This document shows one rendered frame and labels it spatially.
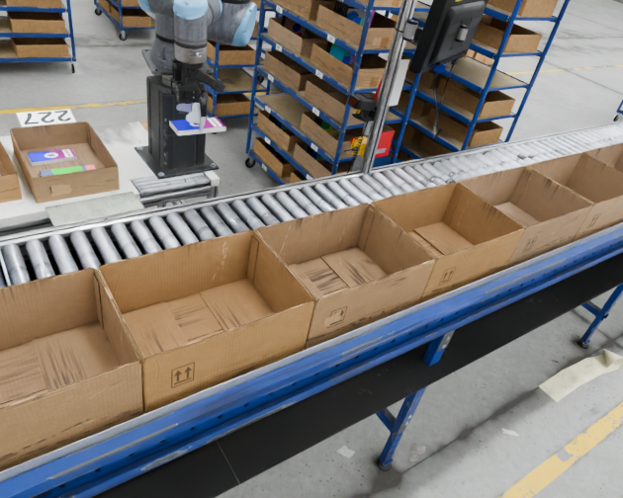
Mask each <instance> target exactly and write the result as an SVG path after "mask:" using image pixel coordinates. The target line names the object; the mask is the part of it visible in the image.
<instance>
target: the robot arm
mask: <svg viewBox="0 0 623 498"><path fill-rule="evenodd" d="M138 3H139V5H140V7H141V9H142V10H144V11H146V12H150V13H152V14H155V40H154V42H153V45H152V48H151V50H150V60H151V62H153V63H154V64H155V65H157V66H160V67H163V68H166V69H171V70H172V78H170V79H171V95H177V101H178V102H179V105H177V107H176V109H177V110H178V111H183V112H189V114H188V115H187V116H186V121H187V122H189V123H195V124H199V130H200V132H201V131H202V130H203V128H204V125H205V120H206V112H207V103H206V92H205V86H204V84H203V83H205V84H207V85H209V86H210V87H211V88H212V89H213V90H215V91H217V92H221V93H222V92H223V90H224V88H225V86H224V84H223V83H222V82H221V80H220V79H218V78H214V77H212V76H211V75H209V74H207V73H205V72H204V71H202V70H200V69H199V68H201V67H203V66H204V62H205V61H206V60H207V40H209V41H213V42H220V43H225V44H229V45H231V46H234V45H235V46H241V47H243V46H246V45H247V44H248V43H249V41H250V38H251V35H252V32H253V29H254V25H255V20H256V14H257V7H256V4H254V3H251V2H250V0H138ZM172 83H175V84H176V85H175V90H174V91H172ZM197 100H198V103H197Z"/></svg>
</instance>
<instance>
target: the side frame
mask: <svg viewBox="0 0 623 498"><path fill-rule="evenodd" d="M622 252H623V227H622V228H619V229H617V230H614V231H612V232H609V233H607V234H605V235H602V236H600V237H597V238H595V239H592V240H590V241H588V242H585V243H583V244H581V245H579V246H576V247H574V248H571V249H569V250H567V251H564V252H562V253H559V254H557V255H554V256H552V257H550V258H547V259H545V260H542V261H540V262H537V263H535V264H533V265H530V266H528V267H525V268H523V269H520V270H518V271H515V272H513V273H511V274H508V275H506V276H503V277H501V278H498V279H496V280H494V281H491V282H489V283H486V284H484V285H481V286H479V287H476V288H474V289H472V290H468V291H465V292H463V293H460V294H458V295H456V296H453V297H451V298H448V299H446V300H443V301H441V302H439V303H436V304H434V305H431V306H429V307H426V308H424V309H421V310H419V311H417V312H415V313H413V314H410V315H408V316H405V317H403V318H401V319H398V320H396V321H393V322H391V323H388V324H386V325H384V326H381V327H379V328H376V329H374V330H371V331H369V332H366V333H364V334H362V335H359V336H357V337H354V338H352V339H349V340H347V341H345V342H342V343H340V344H337V345H335V346H332V347H330V348H327V349H325V350H323V351H320V352H318V353H315V354H313V355H310V356H308V357H306V358H303V359H301V360H298V361H296V362H293V363H291V364H289V365H286V366H284V367H281V368H279V369H276V370H274V371H271V372H269V373H266V374H264V375H261V376H259V377H256V378H254V379H252V380H249V381H247V382H244V383H242V384H239V385H237V386H234V387H232V388H230V389H227V390H225V391H222V392H220V393H217V394H215V395H213V396H210V397H208V398H205V399H203V400H200V401H198V402H196V403H193V404H191V405H188V406H186V407H183V408H181V409H178V410H176V411H174V412H171V413H169V414H166V415H164V416H161V417H159V418H157V419H154V420H152V421H149V422H147V423H144V424H142V425H140V426H137V427H135V428H132V429H130V430H127V431H125V432H122V433H120V434H119V435H116V436H114V437H111V438H109V439H106V440H104V441H102V442H99V443H97V444H94V445H92V446H89V447H87V448H84V449H82V450H80V451H77V452H75V453H72V454H70V455H67V456H64V457H61V458H59V459H56V460H54V461H51V462H49V463H47V464H44V465H42V466H39V467H37V468H34V469H32V470H29V471H27V472H25V473H22V474H20V475H17V476H15V477H12V478H10V479H8V480H5V481H3V482H0V498H91V497H93V496H95V495H98V494H100V493H102V492H104V491H106V490H108V489H111V488H113V487H115V486H117V485H119V484H121V483H124V482H126V481H128V480H130V479H132V478H134V477H137V476H139V475H141V474H143V473H145V472H147V471H150V470H152V469H154V468H156V467H158V466H160V465H163V464H165V463H167V462H169V461H171V460H173V459H175V458H177V457H180V456H182V455H184V454H187V453H189V452H191V451H193V450H195V449H197V448H200V447H202V446H204V445H206V444H208V443H210V442H213V441H215V440H217V439H219V438H221V437H223V436H225V435H228V434H230V433H232V432H234V431H236V430H238V429H241V428H243V427H245V426H247V425H249V424H251V423H254V422H256V421H258V420H260V419H262V418H264V417H267V416H269V415H271V414H273V413H275V412H277V411H280V410H282V409H284V408H286V407H288V406H290V405H293V404H295V403H297V402H299V401H301V400H303V399H306V398H308V397H310V396H312V395H314V394H316V393H319V392H321V391H323V390H325V389H327V388H329V387H332V386H334V385H336V384H338V383H340V382H342V381H344V380H346V379H348V378H350V377H352V376H354V375H357V374H360V373H362V372H364V371H366V370H369V369H371V368H373V367H375V366H377V365H379V364H382V363H384V362H386V361H388V360H390V359H392V358H395V357H397V356H399V355H401V354H403V353H405V352H407V351H410V350H412V349H414V348H416V347H418V346H420V345H423V344H425V343H427V342H429V341H431V340H433V339H436V338H438V337H440V336H442V335H444V334H446V333H449V332H451V331H453V330H455V329H457V328H459V327H462V326H464V325H466V324H468V323H470V322H472V321H475V320H477V319H479V318H481V317H483V316H485V315H488V314H490V313H492V312H494V311H496V310H498V309H501V308H503V307H505V306H507V305H509V304H511V303H514V302H516V301H517V300H519V299H521V298H523V297H526V296H528V295H530V294H532V293H534V292H536V291H540V290H542V289H544V288H546V287H548V286H551V285H553V284H555V283H557V282H559V281H561V280H564V279H566V278H568V277H570V276H572V275H574V274H577V273H579V272H581V271H583V270H585V269H587V268H589V267H592V266H594V265H596V264H598V263H600V262H602V261H605V260H607V259H609V258H611V257H613V256H615V255H618V254H620V253H622ZM564 266H565V267H564ZM554 270H555V271H554ZM543 275H544V276H543ZM456 312H457V313H456ZM441 319H442V320H441ZM440 320H441V321H440ZM426 325H427V326H426ZM425 326H426V327H425ZM410 332H411V333H410ZM409 333H410V334H409ZM408 334H409V335H408ZM393 340H394V341H393ZM392 341H393V342H392ZM375 348H376V349H375ZM374 349H375V350H374ZM356 356H357V358H355V357H356ZM335 365H337V366H335ZM315 374H317V375H315ZM293 383H295V384H294V385H293ZM272 392H273V393H272ZM270 393H272V394H271V395H269V394H270ZM247 403H248V404H247ZM245 404H247V405H246V406H244V405H245ZM221 415H222V416H221ZM219 416H221V417H220V418H219ZM193 427H195V428H194V429H193V430H190V429H191V428H193ZM163 440H165V441H164V442H163V443H160V442H161V441H163ZM131 454H133V456H129V455H131ZM100 467H101V469H100V470H98V471H95V470H96V469H98V468H100ZM64 483H65V484H64ZM61 484H64V485H63V486H62V487H58V486H59V485H61Z"/></svg>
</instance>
